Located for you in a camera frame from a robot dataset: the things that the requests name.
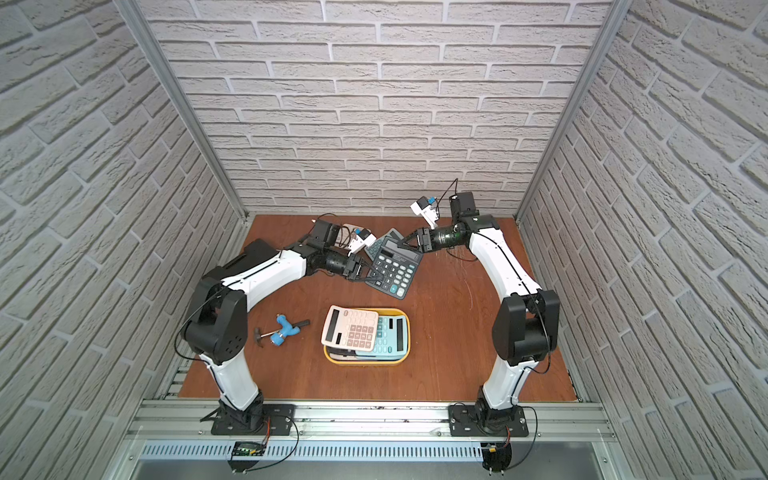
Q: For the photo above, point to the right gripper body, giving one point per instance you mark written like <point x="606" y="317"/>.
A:
<point x="441" y="239"/>

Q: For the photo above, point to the teal calculator keys up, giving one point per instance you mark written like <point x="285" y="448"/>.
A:
<point x="375" y="248"/>

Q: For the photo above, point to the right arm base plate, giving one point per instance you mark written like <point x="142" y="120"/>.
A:
<point x="477" y="421"/>

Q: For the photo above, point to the left controller board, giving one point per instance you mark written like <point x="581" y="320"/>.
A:
<point x="248" y="449"/>

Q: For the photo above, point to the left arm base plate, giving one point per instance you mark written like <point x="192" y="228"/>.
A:
<point x="263" y="419"/>

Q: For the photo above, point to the light blue calculator face down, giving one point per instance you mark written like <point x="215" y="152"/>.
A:
<point x="390" y="340"/>

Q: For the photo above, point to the aluminium rail frame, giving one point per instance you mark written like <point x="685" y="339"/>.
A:
<point x="367" y="431"/>

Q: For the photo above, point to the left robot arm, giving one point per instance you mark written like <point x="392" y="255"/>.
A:
<point x="216" y="327"/>

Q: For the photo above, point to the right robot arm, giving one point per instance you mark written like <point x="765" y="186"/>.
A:
<point x="525" y="329"/>

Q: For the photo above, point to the pink calculator face down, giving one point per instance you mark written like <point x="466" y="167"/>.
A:
<point x="350" y="329"/>

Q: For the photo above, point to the blue handled hammer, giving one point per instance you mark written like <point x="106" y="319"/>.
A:
<point x="285" y="330"/>

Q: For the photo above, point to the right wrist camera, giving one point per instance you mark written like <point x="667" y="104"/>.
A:
<point x="461" y="204"/>

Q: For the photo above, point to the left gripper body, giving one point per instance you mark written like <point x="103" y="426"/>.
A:
<point x="354" y="269"/>

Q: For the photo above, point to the black calculator face down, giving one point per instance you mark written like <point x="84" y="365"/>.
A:
<point x="393" y="270"/>

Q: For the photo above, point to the yellow storage tray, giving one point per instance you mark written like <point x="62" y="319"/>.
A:
<point x="348" y="357"/>

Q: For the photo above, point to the black tool case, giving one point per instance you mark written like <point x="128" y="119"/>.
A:
<point x="256" y="253"/>

